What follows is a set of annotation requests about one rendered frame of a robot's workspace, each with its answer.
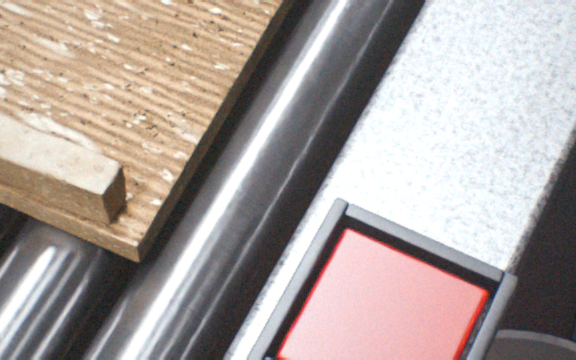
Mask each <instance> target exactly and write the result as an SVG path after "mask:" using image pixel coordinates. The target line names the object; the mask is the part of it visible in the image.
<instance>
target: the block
mask: <svg viewBox="0 0 576 360"><path fill-rule="evenodd" d="M0 181H2V182H4V183H7V184H9V185H12V186H15V187H18V188H20V189H23V190H26V191H28V192H31V193H33V194H35V195H37V196H38V197H40V198H42V199H44V200H46V201H47V202H49V203H51V204H53V205H56V206H58V207H61V208H64V209H67V210H69V211H72V212H75V213H77V214H80V215H83V216H86V217H88V218H91V219H94V220H97V221H100V222H103V223H106V224H109V223H110V222H111V221H112V220H113V218H114V217H115V215H116V213H117V212H118V210H119V208H120V207H121V205H122V204H123V202H124V200H125V199H126V196H127V193H126V184H125V177H124V173H123V169H122V166H121V165H120V164H119V163H118V162H116V161H114V160H112V159H109V158H107V157H104V156H102V155H100V154H97V153H95V152H93V151H90V150H88V149H85V148H83V147H80V146H78V145H75V144H73V143H71V142H68V141H65V140H62V139H59V138H54V137H51V136H48V135H45V134H42V133H39V132H37V131H34V130H32V129H30V127H28V126H25V125H23V124H21V123H18V122H16V121H14V120H12V119H11V118H9V117H7V116H5V115H3V114H2V113H0Z"/></svg>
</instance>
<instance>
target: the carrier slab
mask: <svg viewBox="0 0 576 360"><path fill-rule="evenodd" d="M294 1H295V0H0V113H2V114H3V115H5V116H7V117H9V118H11V119H12V120H14V121H16V122H18V123H21V124H23V125H25V126H28V127H30V129H32V130H34V131H37V132H39V133H42V134H45V135H48V136H51V137H54V138H59V139H62V140H65V141H68V142H71V143H73V144H75V145H78V146H80V147H83V148H85V149H88V150H90V151H93V152H95V153H97V154H100V155H102V156H104V157H107V158H109V159H112V160H114V161H116V162H118V163H119V164H120V165H121V166H122V169H123V173H124V177H125V184H126V193H127V196H126V199H125V200H124V202H123V204H122V205H121V207H120V208H119V210H118V212H117V213H116V215H115V217H114V218H113V220H112V221H111V222H110V223H109V224H106V223H103V222H100V221H97V220H94V219H91V218H88V217H86V216H83V215H80V214H77V213H75V212H72V211H69V210H67V209H64V208H61V207H58V206H56V205H53V204H51V203H49V202H47V201H46V200H44V199H42V198H40V197H38V196H37V195H35V194H33V193H31V192H28V191H26V190H23V189H20V188H18V187H15V186H12V185H9V184H7V183H4V182H2V181H0V202H1V203H3V204H5V205H8V206H10V207H12V208H14V209H17V210H19V211H21V212H24V213H26V214H28V215H30V216H33V217H35V218H37V219H39V220H42V221H44V222H46V223H49V224H51V225H53V226H56V227H59V228H61V229H63V230H65V231H68V232H70V233H72V234H75V235H77V236H79V237H81V238H84V239H86V240H88V241H90V242H93V243H95V244H97V245H100V246H102V247H104V248H106V249H109V250H111V251H113V252H116V253H118V254H120V255H122V256H125V257H127V258H129V259H131V260H134V261H136V263H140V261H142V260H143V258H144V257H145V255H146V253H147V252H148V250H149V248H150V246H151V245H152V243H153V241H154V240H155V238H156V236H157V234H158V233H159V231H160V229H161V228H162V226H164V224H165V223H166V221H167V219H168V217H169V216H170V214H171V212H172V211H173V209H174V207H175V205H176V204H177V202H178V200H179V199H180V197H181V195H182V193H183V192H184V190H185V188H186V187H187V185H188V183H189V182H190V180H191V178H192V176H193V175H194V173H195V171H196V170H197V168H198V166H199V164H200V163H201V161H202V159H203V158H204V156H205V154H206V152H207V151H208V149H209V147H210V146H211V144H212V142H213V141H214V139H215V137H216V135H217V134H218V132H219V130H220V129H221V127H222V125H223V123H224V122H225V120H226V118H227V117H228V115H229V113H230V111H231V110H232V107H233V105H234V104H235V102H236V100H237V99H238V97H239V95H240V93H241V92H242V90H243V88H244V87H245V85H246V83H247V81H248V80H249V78H250V76H251V75H252V73H253V71H254V69H255V68H256V66H257V64H258V63H259V61H260V59H261V58H262V56H263V54H264V52H265V51H266V49H267V47H268V46H269V44H270V42H271V40H272V39H273V37H274V35H275V34H276V32H277V30H278V28H279V27H280V25H281V23H282V22H283V20H284V18H285V17H286V15H287V13H288V11H289V10H290V8H291V6H292V5H293V3H294Z"/></svg>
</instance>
